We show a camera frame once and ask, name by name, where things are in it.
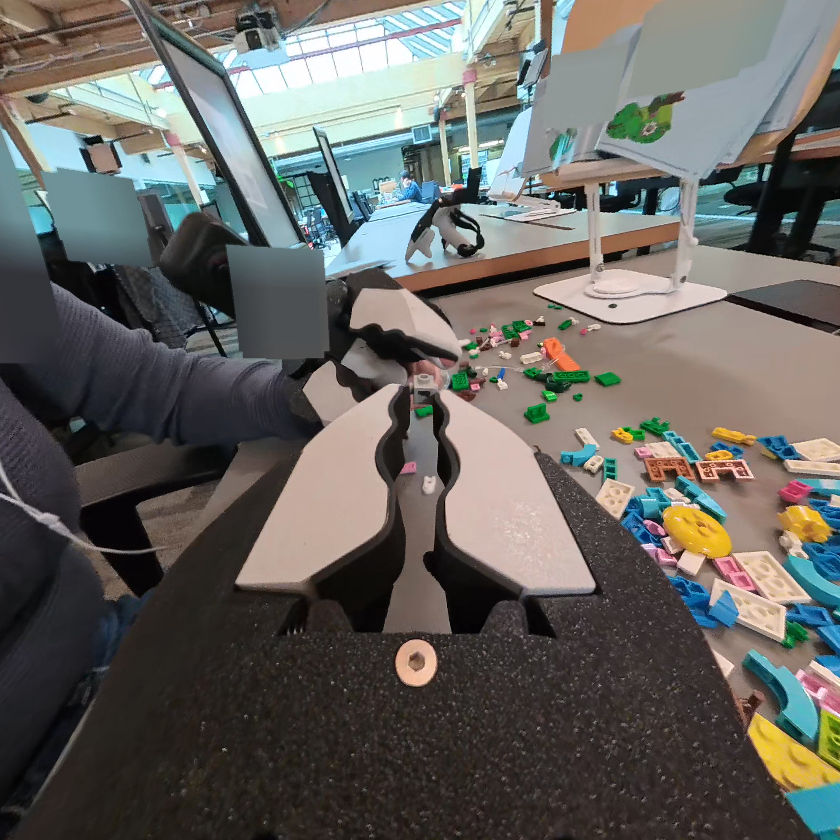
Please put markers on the tiny white lego piece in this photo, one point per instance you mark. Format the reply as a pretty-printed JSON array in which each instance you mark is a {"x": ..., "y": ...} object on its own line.
[{"x": 428, "y": 484}]

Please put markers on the tan angled lego plate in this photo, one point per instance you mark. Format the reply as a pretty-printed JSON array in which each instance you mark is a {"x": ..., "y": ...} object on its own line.
[{"x": 725, "y": 470}]

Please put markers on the idle hand-held gripper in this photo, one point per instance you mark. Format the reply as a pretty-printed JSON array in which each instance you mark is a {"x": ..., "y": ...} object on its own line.
[{"x": 446, "y": 226}]

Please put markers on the orange brick separator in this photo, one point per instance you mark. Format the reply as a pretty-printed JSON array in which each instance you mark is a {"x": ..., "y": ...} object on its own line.
[{"x": 561, "y": 354}]

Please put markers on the yellow round lego plate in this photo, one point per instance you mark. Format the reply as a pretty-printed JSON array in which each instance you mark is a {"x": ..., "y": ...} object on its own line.
[{"x": 695, "y": 530}]

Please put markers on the slim black monitor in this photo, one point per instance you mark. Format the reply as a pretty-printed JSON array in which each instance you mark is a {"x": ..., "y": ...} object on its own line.
[{"x": 333, "y": 177}]

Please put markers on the white book stand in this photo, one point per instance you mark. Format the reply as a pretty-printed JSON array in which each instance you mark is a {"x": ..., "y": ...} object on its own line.
[
  {"x": 630, "y": 292},
  {"x": 525, "y": 197}
]

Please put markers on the scatter of small green pieces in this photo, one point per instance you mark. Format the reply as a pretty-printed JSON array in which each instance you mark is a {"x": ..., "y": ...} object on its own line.
[{"x": 571, "y": 376}]

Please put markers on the pile of colourful lego bricks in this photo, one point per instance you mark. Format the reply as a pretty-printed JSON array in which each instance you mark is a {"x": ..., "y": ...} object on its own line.
[{"x": 761, "y": 577}]

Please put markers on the black office chair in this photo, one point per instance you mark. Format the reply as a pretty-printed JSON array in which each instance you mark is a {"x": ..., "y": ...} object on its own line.
[
  {"x": 144, "y": 474},
  {"x": 754, "y": 193}
]

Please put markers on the person's torso grey sweater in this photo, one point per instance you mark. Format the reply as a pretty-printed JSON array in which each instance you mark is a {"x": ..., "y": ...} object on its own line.
[{"x": 39, "y": 558}]

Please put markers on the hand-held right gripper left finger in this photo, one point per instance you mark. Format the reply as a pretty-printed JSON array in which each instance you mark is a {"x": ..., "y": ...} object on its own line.
[{"x": 328, "y": 499}]

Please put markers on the ceiling mounted camera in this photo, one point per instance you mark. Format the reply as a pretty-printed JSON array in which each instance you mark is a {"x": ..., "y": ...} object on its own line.
[{"x": 254, "y": 33}]

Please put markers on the long wooden table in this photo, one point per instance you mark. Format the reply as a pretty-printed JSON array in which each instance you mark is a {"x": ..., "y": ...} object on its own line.
[{"x": 525, "y": 243}]

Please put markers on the black flat pad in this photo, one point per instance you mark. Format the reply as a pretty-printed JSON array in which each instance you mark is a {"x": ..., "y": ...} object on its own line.
[{"x": 794, "y": 302}]

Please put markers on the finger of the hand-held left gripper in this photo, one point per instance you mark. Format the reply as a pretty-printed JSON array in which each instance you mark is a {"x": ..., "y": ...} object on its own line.
[
  {"x": 400, "y": 315},
  {"x": 374, "y": 367}
]

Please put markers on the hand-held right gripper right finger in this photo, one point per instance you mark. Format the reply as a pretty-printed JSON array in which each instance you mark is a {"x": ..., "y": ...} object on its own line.
[{"x": 512, "y": 518}]

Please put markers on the brown angled lego plate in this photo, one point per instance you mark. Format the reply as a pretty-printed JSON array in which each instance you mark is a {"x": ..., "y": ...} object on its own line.
[{"x": 669, "y": 468}]

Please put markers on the large black monitor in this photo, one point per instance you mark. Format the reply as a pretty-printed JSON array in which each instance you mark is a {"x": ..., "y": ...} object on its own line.
[{"x": 236, "y": 151}]

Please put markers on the person's left forearm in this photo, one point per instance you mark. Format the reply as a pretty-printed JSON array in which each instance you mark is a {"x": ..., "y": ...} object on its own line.
[{"x": 197, "y": 394}]

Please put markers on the pale blue instruction booklet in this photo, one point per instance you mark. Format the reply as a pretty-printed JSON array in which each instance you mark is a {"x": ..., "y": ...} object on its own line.
[{"x": 695, "y": 144}]

